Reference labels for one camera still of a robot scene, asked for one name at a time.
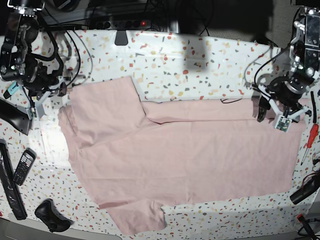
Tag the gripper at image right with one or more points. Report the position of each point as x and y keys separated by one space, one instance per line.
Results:
x=283 y=89

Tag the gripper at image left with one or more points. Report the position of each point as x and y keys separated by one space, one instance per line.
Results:
x=37 y=81

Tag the pink T-shirt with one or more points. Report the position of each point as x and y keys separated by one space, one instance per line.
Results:
x=134 y=157

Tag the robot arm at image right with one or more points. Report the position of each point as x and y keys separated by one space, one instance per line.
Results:
x=304 y=45

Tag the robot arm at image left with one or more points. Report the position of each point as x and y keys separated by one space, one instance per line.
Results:
x=23 y=28

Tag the light blue highlighter marker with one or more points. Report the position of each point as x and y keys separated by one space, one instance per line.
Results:
x=11 y=90

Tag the black rubber tube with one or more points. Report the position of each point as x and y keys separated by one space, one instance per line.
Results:
x=314 y=108

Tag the black table clamp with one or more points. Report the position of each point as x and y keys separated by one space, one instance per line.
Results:
x=121 y=38

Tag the black power strip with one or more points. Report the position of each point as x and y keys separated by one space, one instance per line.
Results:
x=120 y=25

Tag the long black bar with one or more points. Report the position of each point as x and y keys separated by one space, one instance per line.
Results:
x=10 y=188

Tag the terrazzo pattern table cover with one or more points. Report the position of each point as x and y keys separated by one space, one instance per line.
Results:
x=164 y=67

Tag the red and black plug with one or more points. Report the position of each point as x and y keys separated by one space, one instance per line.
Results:
x=305 y=225

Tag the black game controller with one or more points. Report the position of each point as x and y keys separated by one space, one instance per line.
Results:
x=51 y=217

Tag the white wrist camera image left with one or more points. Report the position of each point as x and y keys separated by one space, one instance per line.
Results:
x=35 y=108

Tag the red handled screwdriver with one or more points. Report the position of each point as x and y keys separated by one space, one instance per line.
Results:
x=312 y=135

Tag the black cordless phone handset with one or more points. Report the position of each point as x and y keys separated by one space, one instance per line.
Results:
x=24 y=166

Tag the black cylinder with red wires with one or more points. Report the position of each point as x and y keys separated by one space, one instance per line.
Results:
x=305 y=191

